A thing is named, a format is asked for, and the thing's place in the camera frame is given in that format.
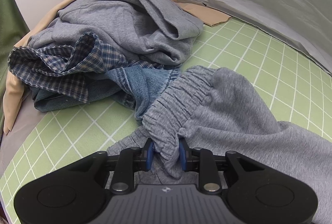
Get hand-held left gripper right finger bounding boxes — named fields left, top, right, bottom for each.
left=179, top=138, right=260, bottom=193

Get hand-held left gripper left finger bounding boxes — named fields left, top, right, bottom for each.
left=75, top=138, right=156, bottom=193

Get grey sweatpants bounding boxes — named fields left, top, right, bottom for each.
left=106, top=65, right=332, bottom=224

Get blue denim jeans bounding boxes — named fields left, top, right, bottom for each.
left=32, top=61, right=182, bottom=126

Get blue plaid shirt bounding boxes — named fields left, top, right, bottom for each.
left=8, top=32, right=129, bottom=103

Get grey mattress cover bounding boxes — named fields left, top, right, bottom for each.
left=0, top=102, right=46, bottom=178

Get grey sweatshirt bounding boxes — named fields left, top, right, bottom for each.
left=27, top=0, right=204, bottom=67

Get beige cloth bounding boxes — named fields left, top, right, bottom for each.
left=2, top=0, right=232, bottom=134

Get green curtain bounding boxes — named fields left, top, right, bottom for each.
left=0, top=0, right=30, bottom=128

